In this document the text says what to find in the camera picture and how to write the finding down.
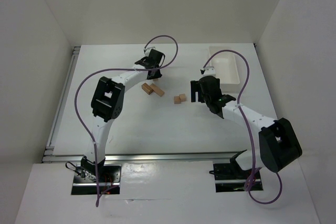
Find white plastic bin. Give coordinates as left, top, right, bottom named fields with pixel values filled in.
left=208, top=51, right=240, bottom=93

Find short rectangular wood block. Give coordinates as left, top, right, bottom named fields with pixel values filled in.
left=141, top=83, right=153, bottom=95

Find long rectangular wood block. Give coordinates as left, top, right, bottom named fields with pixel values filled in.
left=150, top=83, right=165, bottom=97

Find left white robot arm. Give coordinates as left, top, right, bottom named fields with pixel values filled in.
left=81, top=47, right=165, bottom=178

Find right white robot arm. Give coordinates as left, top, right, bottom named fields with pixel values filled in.
left=191, top=76, right=302, bottom=173

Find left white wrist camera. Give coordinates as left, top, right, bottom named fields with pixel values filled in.
left=144, top=47, right=152, bottom=55

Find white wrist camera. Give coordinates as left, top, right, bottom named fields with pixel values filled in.
left=200, top=66, right=216, bottom=77
left=144, top=47, right=152, bottom=55

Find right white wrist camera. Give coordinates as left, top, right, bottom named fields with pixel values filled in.
left=200, top=66, right=216, bottom=77

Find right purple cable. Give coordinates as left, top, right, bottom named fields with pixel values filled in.
left=203, top=49, right=283, bottom=204

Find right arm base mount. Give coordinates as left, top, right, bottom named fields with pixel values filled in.
left=208, top=150, right=251, bottom=193

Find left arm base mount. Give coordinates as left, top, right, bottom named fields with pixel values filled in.
left=65, top=162, right=122, bottom=195

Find aluminium left rail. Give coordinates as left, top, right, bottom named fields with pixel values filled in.
left=43, top=46, right=81, bottom=156

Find aluminium rail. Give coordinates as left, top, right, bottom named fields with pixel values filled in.
left=41, top=150, right=237, bottom=163
left=43, top=46, right=81, bottom=156

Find aluminium front rail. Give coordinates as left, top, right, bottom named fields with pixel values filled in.
left=41, top=150, right=237, bottom=163

